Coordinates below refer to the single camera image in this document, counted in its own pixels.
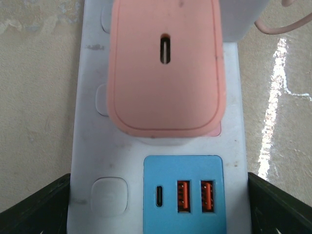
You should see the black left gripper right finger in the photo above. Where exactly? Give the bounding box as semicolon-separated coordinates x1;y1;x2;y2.
248;172;312;234

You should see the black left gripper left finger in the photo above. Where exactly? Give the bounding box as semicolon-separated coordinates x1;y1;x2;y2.
0;174;71;234

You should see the white power strip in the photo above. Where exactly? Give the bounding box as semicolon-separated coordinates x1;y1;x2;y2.
67;0;252;234

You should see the pink rectangular adapter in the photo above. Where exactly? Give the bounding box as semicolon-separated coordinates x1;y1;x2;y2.
106;0;226;138

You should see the white usb charger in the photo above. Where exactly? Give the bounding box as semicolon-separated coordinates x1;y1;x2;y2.
219;0;269;42

